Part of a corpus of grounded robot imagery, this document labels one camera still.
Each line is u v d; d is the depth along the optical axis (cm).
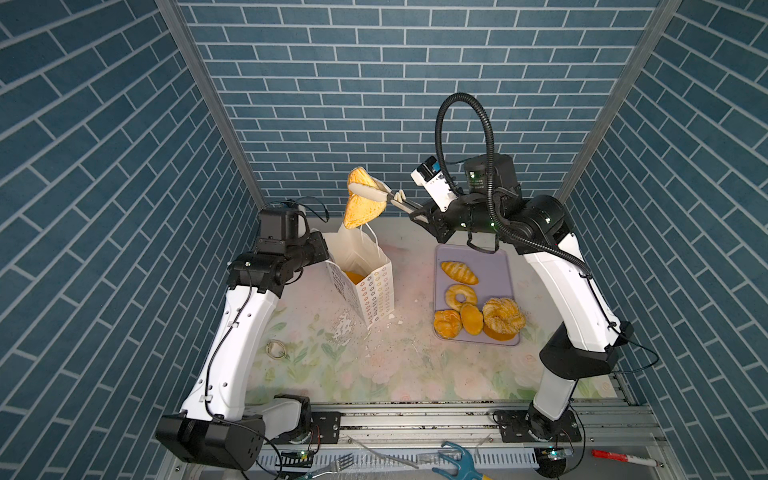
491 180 41
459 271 100
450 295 96
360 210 65
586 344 42
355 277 73
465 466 68
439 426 75
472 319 88
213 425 36
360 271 99
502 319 88
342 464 69
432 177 49
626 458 69
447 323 88
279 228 50
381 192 62
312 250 63
